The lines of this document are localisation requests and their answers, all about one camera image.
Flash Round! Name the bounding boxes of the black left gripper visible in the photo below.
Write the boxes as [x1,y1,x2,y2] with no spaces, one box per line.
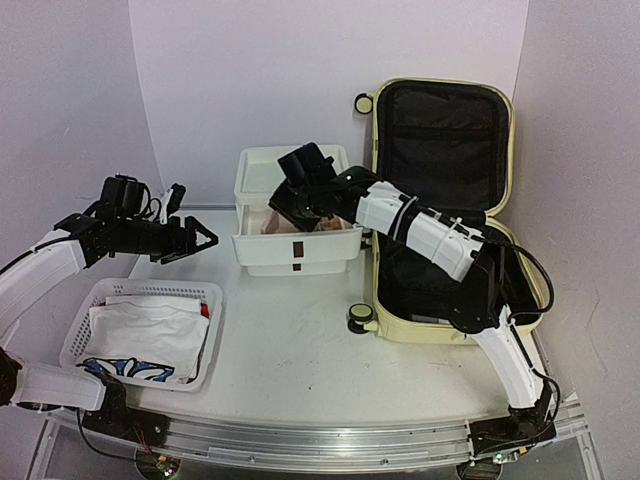
[116,215,217,264]

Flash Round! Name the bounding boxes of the brown eyeshadow palette box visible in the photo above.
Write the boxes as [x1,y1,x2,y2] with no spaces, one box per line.
[316,217,352,232]

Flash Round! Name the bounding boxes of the white three-drawer storage cabinet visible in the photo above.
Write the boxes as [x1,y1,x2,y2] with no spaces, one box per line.
[232,146,362,277]

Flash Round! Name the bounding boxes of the white blue-print t-shirt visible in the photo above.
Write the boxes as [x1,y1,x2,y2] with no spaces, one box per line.
[76,295,210,384]

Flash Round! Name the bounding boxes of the pale yellow hard-shell suitcase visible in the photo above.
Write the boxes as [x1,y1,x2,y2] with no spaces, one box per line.
[347,77,546,346]

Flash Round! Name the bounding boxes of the white perforated plastic basket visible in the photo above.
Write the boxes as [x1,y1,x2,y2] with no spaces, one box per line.
[59,278,223,392]

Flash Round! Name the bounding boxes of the small pink cosmetic box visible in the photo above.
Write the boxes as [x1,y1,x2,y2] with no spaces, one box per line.
[260,211,298,235]

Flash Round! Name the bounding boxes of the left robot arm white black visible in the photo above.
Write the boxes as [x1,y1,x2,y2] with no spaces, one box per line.
[1,175,220,437]

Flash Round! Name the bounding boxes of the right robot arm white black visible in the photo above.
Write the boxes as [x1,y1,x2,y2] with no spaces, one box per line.
[269,143,559,443]

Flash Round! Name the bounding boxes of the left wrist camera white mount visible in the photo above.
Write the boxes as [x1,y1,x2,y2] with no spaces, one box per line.
[156,183,186,224]

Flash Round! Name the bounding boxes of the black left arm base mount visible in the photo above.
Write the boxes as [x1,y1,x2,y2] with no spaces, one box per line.
[81,381,170,447]

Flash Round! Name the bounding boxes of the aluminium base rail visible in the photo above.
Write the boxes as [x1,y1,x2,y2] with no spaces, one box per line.
[49,384,586,466]

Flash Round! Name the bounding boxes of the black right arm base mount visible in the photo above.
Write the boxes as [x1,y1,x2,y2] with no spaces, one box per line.
[468,408,556,459]

